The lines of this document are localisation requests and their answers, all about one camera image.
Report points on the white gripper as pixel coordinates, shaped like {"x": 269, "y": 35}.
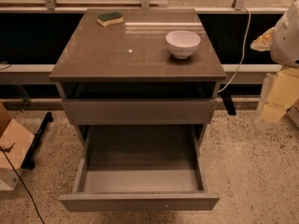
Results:
{"x": 286, "y": 42}

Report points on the grey drawer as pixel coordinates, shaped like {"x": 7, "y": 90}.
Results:
{"x": 138, "y": 112}
{"x": 140, "y": 168}

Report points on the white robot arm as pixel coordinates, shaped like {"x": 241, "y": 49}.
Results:
{"x": 284, "y": 48}

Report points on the grey drawer cabinet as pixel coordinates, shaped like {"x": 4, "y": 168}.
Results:
{"x": 131, "y": 61}

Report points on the black table leg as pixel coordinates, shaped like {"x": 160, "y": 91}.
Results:
{"x": 228, "y": 103}

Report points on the cardboard box on right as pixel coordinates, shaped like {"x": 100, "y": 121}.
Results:
{"x": 293, "y": 113}

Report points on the cardboard box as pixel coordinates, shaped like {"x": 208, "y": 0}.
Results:
{"x": 293, "y": 113}
{"x": 15, "y": 141}

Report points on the white ceramic bowl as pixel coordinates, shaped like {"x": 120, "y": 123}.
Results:
{"x": 182, "y": 44}

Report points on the green yellow sponge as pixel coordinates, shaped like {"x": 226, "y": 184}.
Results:
{"x": 109, "y": 18}

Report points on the black metal bar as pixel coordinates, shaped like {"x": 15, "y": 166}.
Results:
{"x": 28, "y": 162}

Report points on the cardboard box on left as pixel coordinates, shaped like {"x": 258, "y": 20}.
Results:
{"x": 15, "y": 141}

